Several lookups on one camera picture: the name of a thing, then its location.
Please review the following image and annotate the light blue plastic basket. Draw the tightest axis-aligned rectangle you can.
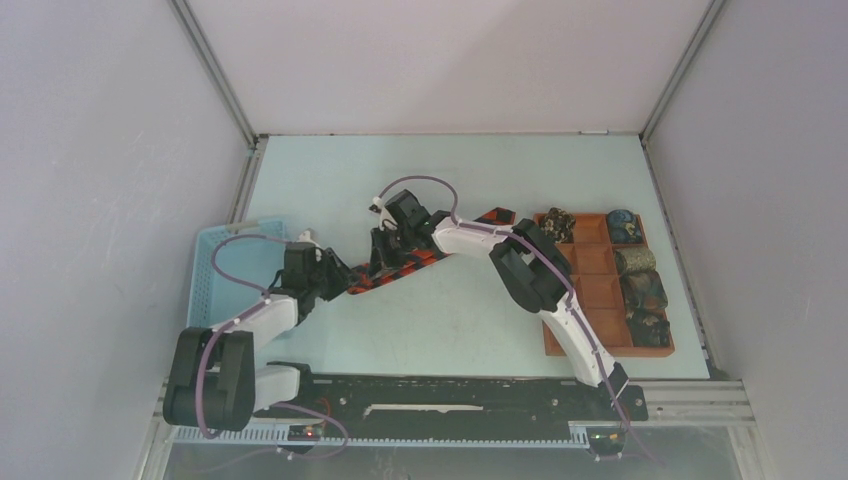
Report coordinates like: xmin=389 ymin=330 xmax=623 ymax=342
xmin=186 ymin=216 xmax=288 ymax=327

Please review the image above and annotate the orange navy striped tie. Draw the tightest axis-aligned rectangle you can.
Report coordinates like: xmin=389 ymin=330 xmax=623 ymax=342
xmin=347 ymin=207 xmax=516 ymax=295

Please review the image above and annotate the brown floral rolled tie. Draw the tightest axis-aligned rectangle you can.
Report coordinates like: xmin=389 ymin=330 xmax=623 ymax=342
xmin=538 ymin=207 xmax=577 ymax=243

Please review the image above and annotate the gold patterned rolled tie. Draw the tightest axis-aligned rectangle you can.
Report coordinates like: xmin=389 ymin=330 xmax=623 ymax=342
xmin=613 ymin=246 xmax=657 ymax=275

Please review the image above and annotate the dark floral rolled tie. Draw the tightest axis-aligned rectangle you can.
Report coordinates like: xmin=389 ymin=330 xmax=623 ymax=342
xmin=626 ymin=310 xmax=672 ymax=348

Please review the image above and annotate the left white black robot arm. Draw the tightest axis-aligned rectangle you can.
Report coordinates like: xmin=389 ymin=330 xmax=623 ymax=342
xmin=162 ymin=241 xmax=355 ymax=438

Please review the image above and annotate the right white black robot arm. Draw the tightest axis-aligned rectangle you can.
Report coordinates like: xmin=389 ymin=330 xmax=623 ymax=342
xmin=364 ymin=190 xmax=629 ymax=418

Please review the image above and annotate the blue patterned rolled tie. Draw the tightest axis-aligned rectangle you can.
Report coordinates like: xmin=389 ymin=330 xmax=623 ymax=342
xmin=606 ymin=209 xmax=644 ymax=245

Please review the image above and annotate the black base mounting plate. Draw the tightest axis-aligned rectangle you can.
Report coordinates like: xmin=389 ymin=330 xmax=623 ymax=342
xmin=294 ymin=374 xmax=649 ymax=444

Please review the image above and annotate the brown wooden divided tray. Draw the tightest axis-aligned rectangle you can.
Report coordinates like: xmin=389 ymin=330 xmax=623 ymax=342
xmin=557 ymin=213 xmax=675 ymax=358

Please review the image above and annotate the white slotted cable duct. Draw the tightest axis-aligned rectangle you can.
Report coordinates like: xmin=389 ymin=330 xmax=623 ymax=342
xmin=173 ymin=423 xmax=591 ymax=449

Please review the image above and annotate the dark green rolled tie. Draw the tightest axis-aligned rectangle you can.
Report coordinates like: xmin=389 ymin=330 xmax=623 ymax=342
xmin=620 ymin=271 xmax=669 ymax=311

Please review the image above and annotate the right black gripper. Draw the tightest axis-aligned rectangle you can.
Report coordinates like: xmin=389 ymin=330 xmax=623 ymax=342
xmin=367 ymin=225 xmax=417 ymax=280

